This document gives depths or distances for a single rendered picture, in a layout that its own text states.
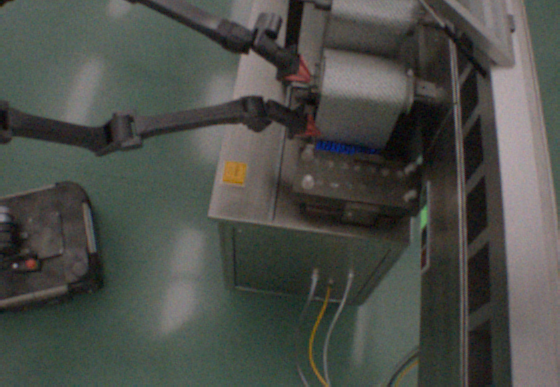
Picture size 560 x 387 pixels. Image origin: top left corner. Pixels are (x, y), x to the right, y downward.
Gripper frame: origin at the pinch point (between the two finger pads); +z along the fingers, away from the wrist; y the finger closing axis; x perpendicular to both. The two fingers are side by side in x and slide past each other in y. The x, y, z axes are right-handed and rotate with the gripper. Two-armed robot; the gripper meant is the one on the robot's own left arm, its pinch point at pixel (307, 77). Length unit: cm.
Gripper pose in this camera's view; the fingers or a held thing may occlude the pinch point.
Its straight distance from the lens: 158.7
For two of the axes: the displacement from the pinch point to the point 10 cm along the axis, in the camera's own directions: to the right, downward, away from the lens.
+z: 7.1, 4.0, 5.7
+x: 6.9, -2.6, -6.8
